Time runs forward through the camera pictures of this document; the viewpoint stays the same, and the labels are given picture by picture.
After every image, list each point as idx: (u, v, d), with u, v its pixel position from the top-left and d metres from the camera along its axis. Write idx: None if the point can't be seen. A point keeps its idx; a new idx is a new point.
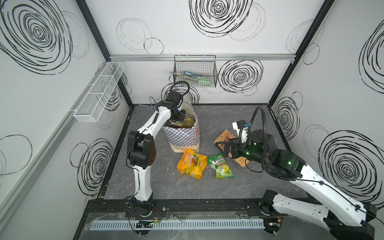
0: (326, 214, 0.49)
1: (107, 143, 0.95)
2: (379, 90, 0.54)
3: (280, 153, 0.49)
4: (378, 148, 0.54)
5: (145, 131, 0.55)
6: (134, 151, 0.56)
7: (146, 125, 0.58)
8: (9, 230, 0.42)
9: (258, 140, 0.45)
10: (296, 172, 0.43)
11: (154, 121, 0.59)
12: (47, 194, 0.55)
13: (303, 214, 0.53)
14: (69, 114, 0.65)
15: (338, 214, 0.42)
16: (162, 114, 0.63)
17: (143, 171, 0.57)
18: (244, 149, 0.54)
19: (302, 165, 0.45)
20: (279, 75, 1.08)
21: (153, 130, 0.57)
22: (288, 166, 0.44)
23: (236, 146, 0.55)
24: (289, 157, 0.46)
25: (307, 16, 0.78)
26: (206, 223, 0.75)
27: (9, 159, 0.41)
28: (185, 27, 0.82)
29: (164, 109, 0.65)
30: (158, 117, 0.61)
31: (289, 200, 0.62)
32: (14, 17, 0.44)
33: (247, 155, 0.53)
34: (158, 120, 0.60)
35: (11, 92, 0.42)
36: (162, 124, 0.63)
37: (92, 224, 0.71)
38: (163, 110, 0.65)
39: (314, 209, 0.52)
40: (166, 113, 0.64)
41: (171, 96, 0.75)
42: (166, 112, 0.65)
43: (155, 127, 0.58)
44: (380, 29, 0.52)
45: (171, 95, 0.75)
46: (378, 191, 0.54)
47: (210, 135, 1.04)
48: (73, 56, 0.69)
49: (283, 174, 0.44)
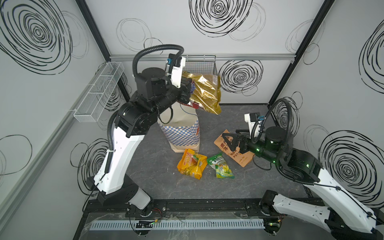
0: (327, 215, 0.49)
1: (107, 143, 0.95)
2: (378, 90, 0.54)
3: (295, 153, 0.45)
4: (378, 149, 0.54)
5: (101, 184, 0.38)
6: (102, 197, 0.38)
7: (102, 173, 0.38)
8: (10, 230, 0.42)
9: (277, 139, 0.40)
10: (314, 175, 0.39)
11: (106, 170, 0.38)
12: (47, 194, 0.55)
13: (303, 215, 0.54)
14: (69, 114, 0.65)
15: (347, 220, 0.41)
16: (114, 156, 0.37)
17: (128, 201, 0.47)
18: (256, 145, 0.49)
19: (319, 168, 0.41)
20: (280, 75, 1.08)
21: (108, 183, 0.38)
22: (306, 169, 0.40)
23: (247, 140, 0.50)
24: (308, 160, 0.41)
25: (307, 15, 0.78)
26: (206, 223, 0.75)
27: (9, 159, 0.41)
28: (185, 27, 0.82)
29: (119, 140, 0.36)
30: (110, 159, 0.37)
31: (290, 201, 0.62)
32: (14, 17, 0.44)
33: (258, 152, 0.48)
34: (112, 168, 0.37)
35: (11, 92, 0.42)
36: (124, 162, 0.39)
37: (93, 224, 0.71)
38: (118, 143, 0.36)
39: (315, 210, 0.52)
40: (123, 150, 0.36)
41: (140, 89, 0.33)
42: (123, 147, 0.36)
43: (110, 178, 0.38)
44: (380, 29, 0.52)
45: (139, 86, 0.32)
46: (378, 191, 0.54)
47: (210, 135, 1.04)
48: (73, 56, 0.69)
49: (299, 177, 0.40)
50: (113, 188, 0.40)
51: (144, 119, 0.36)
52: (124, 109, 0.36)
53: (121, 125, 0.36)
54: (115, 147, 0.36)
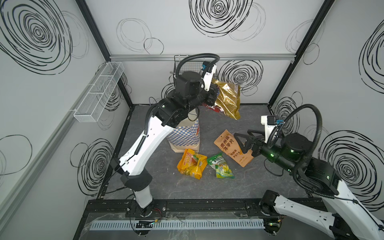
0: (332, 222, 0.49)
1: (107, 143, 0.95)
2: (379, 90, 0.54)
3: (313, 162, 0.38)
4: (378, 148, 0.54)
5: (125, 166, 0.42)
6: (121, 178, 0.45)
7: (129, 154, 0.43)
8: (9, 230, 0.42)
9: (298, 148, 0.37)
10: (335, 188, 0.38)
11: (136, 152, 0.42)
12: (47, 194, 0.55)
13: (306, 219, 0.54)
14: (69, 114, 0.65)
15: (356, 230, 0.41)
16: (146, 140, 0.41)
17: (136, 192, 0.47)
18: (271, 150, 0.46)
19: (339, 180, 0.39)
20: (280, 75, 1.08)
21: (134, 164, 0.41)
22: (327, 181, 0.38)
23: (260, 144, 0.46)
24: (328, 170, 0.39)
25: (307, 16, 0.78)
26: (206, 223, 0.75)
27: (9, 159, 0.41)
28: (185, 27, 0.82)
29: (154, 126, 0.41)
30: (141, 142, 0.42)
31: (292, 203, 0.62)
32: (14, 17, 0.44)
33: (273, 157, 0.46)
34: (141, 150, 0.41)
35: (12, 92, 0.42)
36: (152, 149, 0.43)
37: (93, 224, 0.71)
38: (152, 129, 0.41)
39: (319, 216, 0.52)
40: (156, 136, 0.41)
41: (179, 87, 0.39)
42: (157, 133, 0.41)
43: (137, 160, 0.42)
44: (379, 29, 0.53)
45: (178, 84, 0.39)
46: (378, 191, 0.54)
47: (210, 135, 1.04)
48: (73, 56, 0.69)
49: (318, 188, 0.38)
50: (136, 171, 0.43)
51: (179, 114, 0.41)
52: (163, 103, 0.43)
53: (157, 115, 0.42)
54: (149, 132, 0.42)
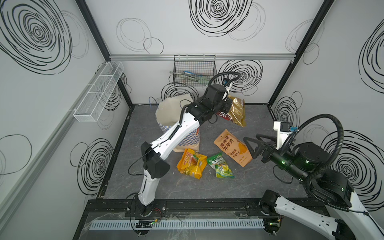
0: (335, 228, 0.49)
1: (107, 143, 0.95)
2: (379, 90, 0.54)
3: (326, 172, 0.37)
4: (378, 148, 0.54)
5: (156, 148, 0.49)
6: (147, 161, 0.54)
7: (161, 140, 0.50)
8: (9, 230, 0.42)
9: (314, 159, 0.36)
10: (348, 200, 0.37)
11: (170, 137, 0.50)
12: (47, 194, 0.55)
13: (308, 222, 0.54)
14: (69, 114, 0.65)
15: None
16: (180, 129, 0.50)
17: (150, 180, 0.55)
18: (282, 158, 0.45)
19: (352, 192, 0.39)
20: (280, 75, 1.08)
21: (165, 147, 0.49)
22: (341, 193, 0.37)
23: (272, 150, 0.45)
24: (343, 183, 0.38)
25: (307, 15, 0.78)
26: (206, 223, 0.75)
27: (9, 159, 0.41)
28: (185, 27, 0.82)
29: (189, 120, 0.52)
30: (176, 130, 0.51)
31: (294, 206, 0.60)
32: (14, 17, 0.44)
33: (284, 165, 0.46)
34: (175, 136, 0.50)
35: (11, 92, 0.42)
36: (181, 139, 0.51)
37: (92, 224, 0.71)
38: (187, 122, 0.51)
39: (322, 221, 0.52)
40: (188, 127, 0.51)
41: (210, 94, 0.53)
42: (190, 125, 0.51)
43: (169, 144, 0.49)
44: (379, 30, 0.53)
45: (209, 93, 0.53)
46: (378, 191, 0.54)
47: (210, 135, 1.04)
48: (73, 56, 0.69)
49: (332, 199, 0.37)
50: (164, 155, 0.48)
51: (206, 115, 0.52)
52: (195, 105, 0.54)
53: (191, 112, 0.53)
54: (182, 124, 0.51)
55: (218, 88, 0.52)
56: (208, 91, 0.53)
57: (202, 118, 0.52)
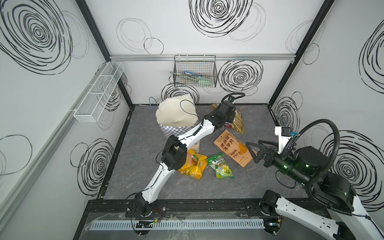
0: (335, 230, 0.50)
1: (107, 143, 0.95)
2: (379, 90, 0.54)
3: (327, 176, 0.37)
4: (378, 148, 0.54)
5: (182, 140, 0.59)
6: (168, 152, 0.60)
7: (186, 135, 0.61)
8: (9, 230, 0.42)
9: (313, 163, 0.36)
10: (351, 204, 0.37)
11: (193, 133, 0.62)
12: (47, 194, 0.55)
13: (309, 223, 0.54)
14: (69, 114, 0.65)
15: None
16: (203, 129, 0.64)
17: (166, 171, 0.61)
18: (284, 162, 0.46)
19: (353, 196, 0.39)
20: (280, 75, 1.08)
21: (190, 141, 0.59)
22: (344, 197, 0.37)
23: (273, 154, 0.46)
24: (345, 187, 0.38)
25: (307, 16, 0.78)
26: (206, 223, 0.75)
27: (9, 159, 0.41)
28: (185, 27, 0.82)
29: (208, 124, 0.66)
30: (200, 129, 0.64)
31: (295, 207, 0.60)
32: (14, 17, 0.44)
33: (286, 170, 0.46)
34: (198, 133, 0.62)
35: (11, 91, 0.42)
36: (202, 137, 0.65)
37: (92, 224, 0.71)
38: (207, 125, 0.66)
39: (322, 222, 0.53)
40: (208, 129, 0.65)
41: (222, 108, 0.70)
42: (209, 127, 0.65)
43: (193, 139, 0.60)
44: (380, 29, 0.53)
45: (222, 106, 0.70)
46: (378, 191, 0.54)
47: (210, 135, 1.04)
48: (73, 56, 0.69)
49: (334, 203, 0.37)
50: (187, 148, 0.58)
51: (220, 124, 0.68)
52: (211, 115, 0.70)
53: (208, 119, 0.68)
54: (203, 126, 0.65)
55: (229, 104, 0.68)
56: (220, 105, 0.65)
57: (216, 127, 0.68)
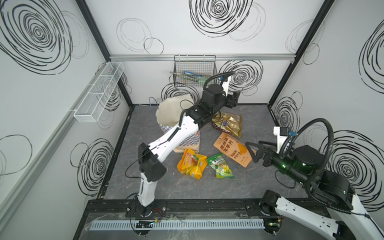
0: (335, 229, 0.50)
1: (107, 143, 0.95)
2: (378, 90, 0.54)
3: (326, 175, 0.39)
4: (378, 148, 0.54)
5: (153, 150, 0.48)
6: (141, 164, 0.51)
7: (159, 141, 0.50)
8: (10, 230, 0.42)
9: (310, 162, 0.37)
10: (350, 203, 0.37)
11: (169, 138, 0.50)
12: (47, 194, 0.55)
13: (309, 224, 0.54)
14: (69, 114, 0.65)
15: None
16: (180, 132, 0.51)
17: (147, 182, 0.52)
18: (282, 161, 0.46)
19: (353, 195, 0.39)
20: (280, 75, 1.08)
21: (164, 149, 0.48)
22: (343, 196, 0.37)
23: (272, 154, 0.48)
24: (343, 185, 0.38)
25: (307, 15, 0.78)
26: (206, 223, 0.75)
27: (9, 159, 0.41)
28: (185, 27, 0.82)
29: (187, 125, 0.52)
30: (175, 133, 0.51)
31: (295, 207, 0.60)
32: (14, 17, 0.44)
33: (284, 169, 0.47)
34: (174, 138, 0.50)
35: (11, 92, 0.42)
36: (180, 142, 0.52)
37: (92, 224, 0.71)
38: (185, 126, 0.51)
39: (322, 222, 0.53)
40: (188, 130, 0.51)
41: (206, 97, 0.52)
42: (189, 128, 0.51)
43: (168, 146, 0.49)
44: (380, 29, 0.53)
45: (205, 95, 0.51)
46: (378, 191, 0.54)
47: (210, 135, 1.04)
48: (73, 56, 0.69)
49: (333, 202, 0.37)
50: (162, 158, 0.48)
51: (205, 118, 0.53)
52: (194, 108, 0.55)
53: (189, 115, 0.54)
54: (181, 126, 0.52)
55: (213, 91, 0.50)
56: (203, 94, 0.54)
57: (200, 122, 0.52)
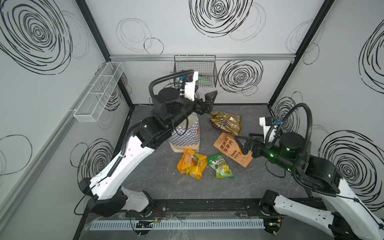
0: (330, 221, 0.49)
1: (107, 143, 0.95)
2: (378, 90, 0.54)
3: (312, 161, 0.42)
4: (378, 149, 0.54)
5: (95, 188, 0.39)
6: None
7: (102, 175, 0.40)
8: (10, 230, 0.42)
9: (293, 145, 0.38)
10: (336, 187, 0.37)
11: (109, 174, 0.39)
12: (47, 194, 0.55)
13: (306, 218, 0.54)
14: (69, 114, 0.65)
15: (356, 228, 0.41)
16: (122, 162, 0.39)
17: None
18: (269, 150, 0.47)
19: (340, 179, 0.39)
20: (280, 75, 1.08)
21: (105, 187, 0.38)
22: (328, 179, 0.37)
23: (259, 144, 0.49)
24: (328, 169, 0.39)
25: (307, 16, 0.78)
26: (206, 223, 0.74)
27: (9, 160, 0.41)
28: (185, 27, 0.82)
29: (135, 149, 0.39)
30: (116, 165, 0.39)
31: (292, 203, 0.60)
32: (14, 17, 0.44)
33: (271, 158, 0.47)
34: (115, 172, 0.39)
35: (12, 92, 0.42)
36: (126, 172, 0.40)
37: (92, 224, 0.71)
38: (131, 152, 0.39)
39: (318, 214, 0.52)
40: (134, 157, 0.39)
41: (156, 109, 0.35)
42: (135, 155, 0.39)
43: (109, 183, 0.38)
44: (380, 29, 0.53)
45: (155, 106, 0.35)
46: (378, 191, 0.54)
47: (210, 135, 1.04)
48: (73, 56, 0.69)
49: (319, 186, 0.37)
50: (106, 195, 0.39)
51: (159, 135, 0.40)
52: (145, 123, 0.41)
53: (138, 134, 0.40)
54: (126, 153, 0.39)
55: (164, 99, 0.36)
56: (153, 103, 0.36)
57: (153, 142, 0.40)
